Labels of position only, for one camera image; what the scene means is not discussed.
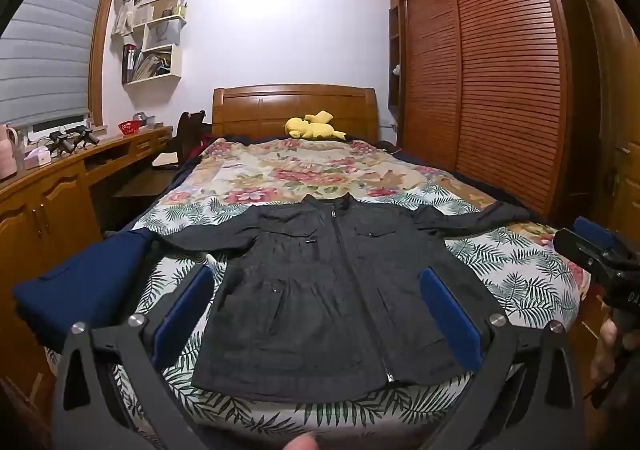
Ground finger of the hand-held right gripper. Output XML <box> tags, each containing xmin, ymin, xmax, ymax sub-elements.
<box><xmin>552</xmin><ymin>228</ymin><xmax>621</xmax><ymax>281</ymax></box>
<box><xmin>572</xmin><ymin>216</ymin><xmax>618</xmax><ymax>251</ymax></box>

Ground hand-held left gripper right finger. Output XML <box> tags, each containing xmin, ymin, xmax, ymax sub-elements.
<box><xmin>419</xmin><ymin>267</ymin><xmax>586</xmax><ymax>450</ymax></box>

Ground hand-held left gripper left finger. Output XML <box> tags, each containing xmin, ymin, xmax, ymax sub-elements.
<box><xmin>50</xmin><ymin>266</ymin><xmax>216</xmax><ymax>450</ymax></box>

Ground black jacket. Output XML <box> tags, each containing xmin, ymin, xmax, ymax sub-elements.
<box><xmin>157</xmin><ymin>195</ymin><xmax>531</xmax><ymax>403</ymax></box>

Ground navy folded clothes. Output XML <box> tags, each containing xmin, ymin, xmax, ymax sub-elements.
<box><xmin>12</xmin><ymin>227</ymin><xmax>156</xmax><ymax>335</ymax></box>

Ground person's right hand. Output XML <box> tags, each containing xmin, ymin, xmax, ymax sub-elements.
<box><xmin>590</xmin><ymin>317</ymin><xmax>621</xmax><ymax>388</ymax></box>

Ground person's left hand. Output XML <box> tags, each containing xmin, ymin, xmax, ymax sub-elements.
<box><xmin>279</xmin><ymin>432</ymin><xmax>319</xmax><ymax>450</ymax></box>

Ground wooden door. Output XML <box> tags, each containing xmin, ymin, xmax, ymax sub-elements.
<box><xmin>570</xmin><ymin>0</ymin><xmax>640</xmax><ymax>235</ymax></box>

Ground wooden desk with cabinets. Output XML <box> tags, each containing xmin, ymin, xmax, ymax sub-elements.
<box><xmin>0</xmin><ymin>126</ymin><xmax>176</xmax><ymax>426</ymax></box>

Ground dark wooden chair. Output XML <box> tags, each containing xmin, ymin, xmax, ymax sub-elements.
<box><xmin>172</xmin><ymin>110</ymin><xmax>207</xmax><ymax>165</ymax></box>

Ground wooden slatted wardrobe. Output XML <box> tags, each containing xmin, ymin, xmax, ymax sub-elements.
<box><xmin>387</xmin><ymin>0</ymin><xmax>573</xmax><ymax>221</ymax></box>

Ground bed with floral cover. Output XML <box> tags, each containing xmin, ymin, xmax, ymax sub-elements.
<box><xmin>45</xmin><ymin>137</ymin><xmax>586</xmax><ymax>438</ymax></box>

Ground black forked device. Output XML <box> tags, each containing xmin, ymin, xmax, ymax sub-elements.
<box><xmin>65</xmin><ymin>126</ymin><xmax>101</xmax><ymax>151</ymax></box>
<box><xmin>42</xmin><ymin>132</ymin><xmax>76</xmax><ymax>158</ymax></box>

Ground pink tissue box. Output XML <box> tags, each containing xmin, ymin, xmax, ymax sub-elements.
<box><xmin>23</xmin><ymin>148</ymin><xmax>51</xmax><ymax>169</ymax></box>

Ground wooden bed headboard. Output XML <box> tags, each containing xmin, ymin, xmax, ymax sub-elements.
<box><xmin>212</xmin><ymin>86</ymin><xmax>378</xmax><ymax>143</ymax></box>

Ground yellow plush toy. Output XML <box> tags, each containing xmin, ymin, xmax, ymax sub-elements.
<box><xmin>284</xmin><ymin>110</ymin><xmax>347</xmax><ymax>141</ymax></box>

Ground grey window blind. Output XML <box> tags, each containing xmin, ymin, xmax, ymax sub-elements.
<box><xmin>0</xmin><ymin>0</ymin><xmax>116</xmax><ymax>128</ymax></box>

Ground white wall shelf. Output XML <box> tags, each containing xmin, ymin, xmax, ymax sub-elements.
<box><xmin>121</xmin><ymin>0</ymin><xmax>188</xmax><ymax>85</ymax></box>

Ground wooden window frame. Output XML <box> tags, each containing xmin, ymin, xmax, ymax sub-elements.
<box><xmin>87</xmin><ymin>0</ymin><xmax>125</xmax><ymax>128</ymax></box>

